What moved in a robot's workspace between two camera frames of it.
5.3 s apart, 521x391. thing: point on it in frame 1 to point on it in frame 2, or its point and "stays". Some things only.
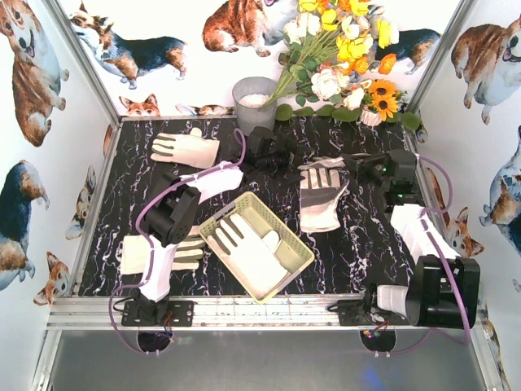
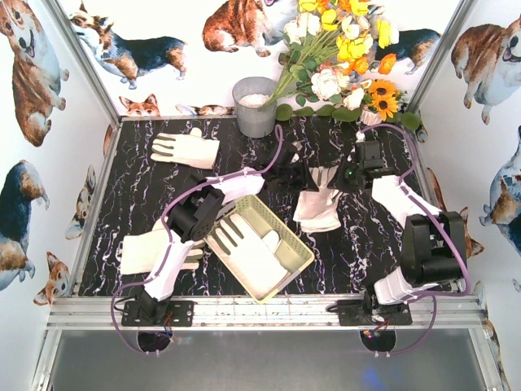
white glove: [253, 260] stays
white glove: [329, 162] to [321, 177]
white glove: [194, 149] stays
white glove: [319, 197] stays
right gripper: [350, 161] to [339, 179]
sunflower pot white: [369, 117] stays
